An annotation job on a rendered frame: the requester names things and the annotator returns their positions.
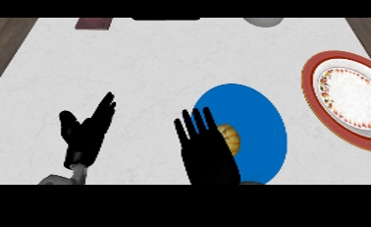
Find grey round object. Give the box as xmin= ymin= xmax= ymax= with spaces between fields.
xmin=241 ymin=17 xmax=286 ymax=28

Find blue plate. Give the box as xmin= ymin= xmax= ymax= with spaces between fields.
xmin=191 ymin=83 xmax=289 ymax=185

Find red rimmed white plate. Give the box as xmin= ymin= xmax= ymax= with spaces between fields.
xmin=300 ymin=50 xmax=371 ymax=152

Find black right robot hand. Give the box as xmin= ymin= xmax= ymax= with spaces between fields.
xmin=172 ymin=106 xmax=241 ymax=186

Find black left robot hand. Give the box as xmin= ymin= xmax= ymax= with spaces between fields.
xmin=57 ymin=91 xmax=118 ymax=170

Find yellow squash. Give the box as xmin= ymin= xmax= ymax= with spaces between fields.
xmin=215 ymin=123 xmax=241 ymax=157

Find dark red flat object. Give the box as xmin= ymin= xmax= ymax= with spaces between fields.
xmin=74 ymin=18 xmax=113 ymax=30

